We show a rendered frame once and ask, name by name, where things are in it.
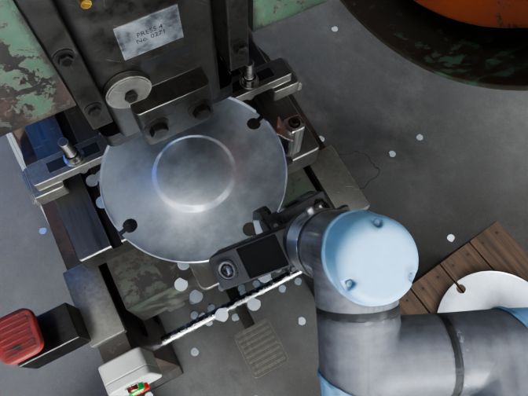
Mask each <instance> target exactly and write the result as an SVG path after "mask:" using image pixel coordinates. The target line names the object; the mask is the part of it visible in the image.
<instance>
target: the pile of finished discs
mask: <svg viewBox="0 0 528 396"><path fill-rule="evenodd" d="M457 283H458V284H462V285H463V286H464V287H465V289H466V290H465V293H463V294H460V293H459V292H458V291H457V289H456V287H457V286H456V285H455V284H454V285H452V286H451V287H450V288H449V289H448V291H447V292H446V293H445V294H444V296H443V297H442V300H441V302H440V303H439V306H438V310H437V313H446V312H457V311H467V310H487V309H490V308H492V307H495V306H503V307H506V308H515V307H528V282H527V281H525V280H523V279H522V278H520V277H517V276H514V275H512V274H510V273H504V272H499V271H482V272H477V273H472V274H470V275H467V276H466V277H463V278H461V279H460V280H458V281H457Z"/></svg>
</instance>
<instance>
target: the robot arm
mask: <svg viewBox="0 0 528 396"><path fill-rule="evenodd" d="M310 194H313V195H312V196H309V195H310ZM307 196H309V197H307ZM305 197H307V198H305ZM317 198H321V200H319V199H317ZM325 204H326V205H327V207H328V208H327V207H326V205H325ZM284 206H285V209H283V210H281V211H278V212H277V211H274V212H273V213H272V214H271V211H270V209H269V208H268V207H267V206H262V207H260V208H259V209H257V210H255V211H253V216H252V218H253V220H254V221H253V223H254V227H255V233H256V234H257V235H255V236H252V237H250V238H247V239H245V240H242V241H240V242H238V243H235V244H232V245H230V246H228V247H224V248H223V249H220V250H218V251H217V252H216V253H214V254H213V255H212V256H211V257H210V258H209V263H210V265H211V268H212V269H213V271H214V275H215V276H216V278H217V280H218V282H219V284H220V286H221V287H222V288H223V289H230V288H233V287H236V286H238V285H240V284H244V283H247V282H248V281H253V280H255V279H257V278H260V277H264V276H265V275H268V274H271V273H274V272H277V271H279V270H284V271H285V272H289V273H290V274H291V273H293V272H295V271H296V270H299V271H301V272H302V273H304V274H306V275H307V276H309V277H312V278H313V282H314V297H315V306H316V315H317V341H318V354H319V368H318V370H317V374H318V377H319V379H320V381H321V396H528V307H515V308H506V307H503V306H495V307H492V308H490V309H487V310H467V311H457V312H446V313H423V314H412V315H401V314H400V302H399V299H400V298H401V297H402V296H403V295H404V294H405V293H406V292H407V291H408V290H409V289H410V287H411V286H412V282H413V279H414V277H415V275H416V272H417V270H418V263H419V259H418V251H417V248H416V244H415V242H414V239H413V238H412V236H411V235H410V233H409V232H408V230H407V229H406V228H405V227H404V226H403V225H401V224H400V223H399V222H396V221H395V220H394V219H392V218H388V217H387V216H384V215H381V214H377V213H374V212H371V211H366V210H350V208H349V207H348V205H342V206H340V207H338V208H336V209H332V206H331V204H330V203H329V202H328V201H327V199H326V197H325V195H324V192H323V191H309V192H306V193H305V194H303V195H301V196H299V197H297V198H296V199H295V200H293V201H292V202H290V203H288V204H286V205H284Z"/></svg>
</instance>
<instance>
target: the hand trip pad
mask: <svg viewBox="0 0 528 396"><path fill-rule="evenodd" d="M43 346H44V339H43V336H42V333H41V330H40V327H39V324H38V322H37V319H36V316H35V314H34V313H33V311H31V310H29V309H26V308H22V309H18V310H16V311H14V312H12V313H9V314H7V315H5V316H4V317H1V318H0V359H1V360H2V362H3V363H5V364H6V365H16V364H18V363H20V362H22V361H24V360H26V359H28V358H30V357H32V356H34V355H36V354H37V353H39V352H40V351H41V350H42V348H43Z"/></svg>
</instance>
